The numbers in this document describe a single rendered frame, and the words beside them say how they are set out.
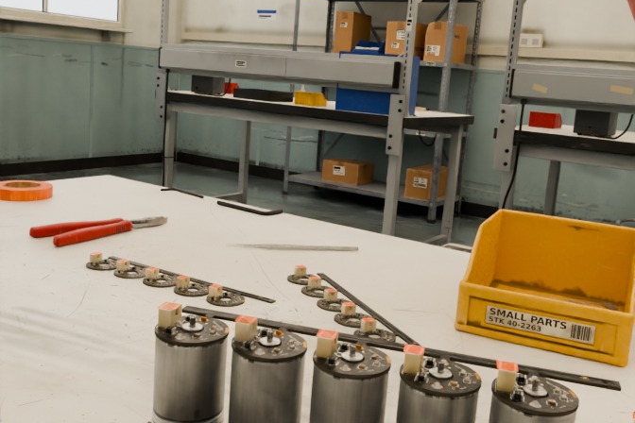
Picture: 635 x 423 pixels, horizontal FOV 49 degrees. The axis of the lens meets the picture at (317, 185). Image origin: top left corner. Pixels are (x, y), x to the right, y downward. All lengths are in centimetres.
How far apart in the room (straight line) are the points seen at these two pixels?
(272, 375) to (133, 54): 587
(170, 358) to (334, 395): 6
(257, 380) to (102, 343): 18
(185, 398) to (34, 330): 19
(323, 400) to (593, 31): 450
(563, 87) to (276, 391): 230
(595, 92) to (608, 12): 223
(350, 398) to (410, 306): 26
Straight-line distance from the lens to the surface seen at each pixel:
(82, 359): 38
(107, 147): 595
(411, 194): 458
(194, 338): 24
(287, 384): 23
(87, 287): 49
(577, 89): 248
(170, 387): 24
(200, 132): 626
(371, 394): 22
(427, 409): 22
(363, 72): 280
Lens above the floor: 90
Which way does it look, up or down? 9 degrees down
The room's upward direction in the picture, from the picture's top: 4 degrees clockwise
